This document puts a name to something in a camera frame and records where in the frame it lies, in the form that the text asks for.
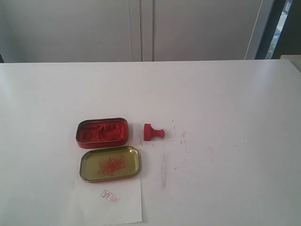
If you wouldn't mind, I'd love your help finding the white paper sheet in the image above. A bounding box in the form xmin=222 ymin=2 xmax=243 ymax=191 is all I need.
xmin=72 ymin=175 xmax=143 ymax=226

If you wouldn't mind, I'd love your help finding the red stamp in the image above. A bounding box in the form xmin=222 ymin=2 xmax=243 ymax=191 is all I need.
xmin=143 ymin=123 xmax=165 ymax=141

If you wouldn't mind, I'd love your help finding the gold tin lid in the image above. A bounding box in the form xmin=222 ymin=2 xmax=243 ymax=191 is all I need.
xmin=79 ymin=146 xmax=140 ymax=183

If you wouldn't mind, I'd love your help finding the red ink paste tin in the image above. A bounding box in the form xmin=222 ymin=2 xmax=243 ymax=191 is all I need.
xmin=76 ymin=118 xmax=128 ymax=149

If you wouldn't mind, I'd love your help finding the white cabinet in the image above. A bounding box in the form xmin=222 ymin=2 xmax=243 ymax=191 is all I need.
xmin=0 ymin=0 xmax=273 ymax=63

